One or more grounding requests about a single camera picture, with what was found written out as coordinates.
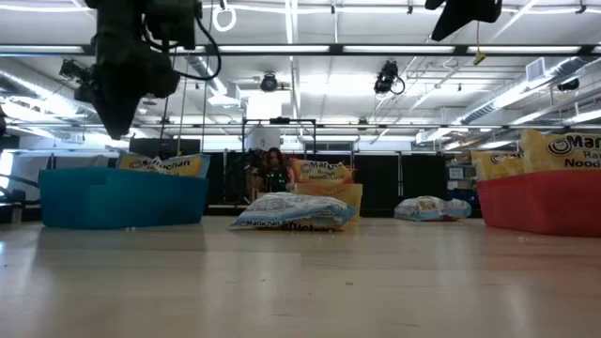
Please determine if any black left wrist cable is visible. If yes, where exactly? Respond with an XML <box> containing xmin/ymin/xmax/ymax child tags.
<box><xmin>174</xmin><ymin>16</ymin><xmax>223</xmax><ymax>82</ymax></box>

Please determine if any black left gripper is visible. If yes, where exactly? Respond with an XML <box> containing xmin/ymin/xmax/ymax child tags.
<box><xmin>74</xmin><ymin>0</ymin><xmax>180</xmax><ymax>141</ymax></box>

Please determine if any blue Maruchan noodle pack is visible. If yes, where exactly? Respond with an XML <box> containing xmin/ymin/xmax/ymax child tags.
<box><xmin>116</xmin><ymin>151</ymin><xmax>211</xmax><ymax>179</ymax></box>
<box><xmin>227</xmin><ymin>192</ymin><xmax>358</xmax><ymax>233</ymax></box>
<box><xmin>393</xmin><ymin>194</ymin><xmax>472</xmax><ymax>223</ymax></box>

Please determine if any blue plastic bin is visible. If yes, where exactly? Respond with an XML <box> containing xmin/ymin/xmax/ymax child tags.
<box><xmin>38</xmin><ymin>166</ymin><xmax>209</xmax><ymax>231</ymax></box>

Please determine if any hanging black device with cable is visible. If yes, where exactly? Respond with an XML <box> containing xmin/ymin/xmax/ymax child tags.
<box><xmin>373</xmin><ymin>59</ymin><xmax>407</xmax><ymax>97</ymax></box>

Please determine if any person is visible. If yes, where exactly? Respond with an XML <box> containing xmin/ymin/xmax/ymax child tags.
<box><xmin>262</xmin><ymin>146</ymin><xmax>296</xmax><ymax>193</ymax></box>

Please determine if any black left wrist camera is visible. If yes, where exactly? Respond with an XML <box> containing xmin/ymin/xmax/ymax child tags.
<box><xmin>145</xmin><ymin>0</ymin><xmax>198</xmax><ymax>51</ymax></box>

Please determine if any black monitor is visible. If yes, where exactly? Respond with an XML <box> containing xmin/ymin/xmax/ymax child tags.
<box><xmin>129</xmin><ymin>137</ymin><xmax>202</xmax><ymax>159</ymax></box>

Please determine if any dark background equipment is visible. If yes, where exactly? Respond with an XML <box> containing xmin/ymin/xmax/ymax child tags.
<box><xmin>227</xmin><ymin>149</ymin><xmax>267</xmax><ymax>203</ymax></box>

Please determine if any cluttered background shelf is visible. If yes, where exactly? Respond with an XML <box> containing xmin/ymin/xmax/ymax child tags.
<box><xmin>445</xmin><ymin>159</ymin><xmax>479</xmax><ymax>198</ymax></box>

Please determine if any white cylinder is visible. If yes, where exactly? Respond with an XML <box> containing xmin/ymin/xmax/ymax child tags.
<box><xmin>245</xmin><ymin>127</ymin><xmax>282</xmax><ymax>152</ymax></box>

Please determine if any black curtain partition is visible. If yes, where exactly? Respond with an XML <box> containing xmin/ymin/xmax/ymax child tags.
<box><xmin>201</xmin><ymin>150</ymin><xmax>448</xmax><ymax>219</ymax></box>

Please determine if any round black ceiling device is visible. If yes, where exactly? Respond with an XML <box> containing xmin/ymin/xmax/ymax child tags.
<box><xmin>259</xmin><ymin>71</ymin><xmax>280</xmax><ymax>94</ymax></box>

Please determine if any red plastic bin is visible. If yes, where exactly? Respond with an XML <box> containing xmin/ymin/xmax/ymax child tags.
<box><xmin>475</xmin><ymin>169</ymin><xmax>601</xmax><ymax>238</ymax></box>

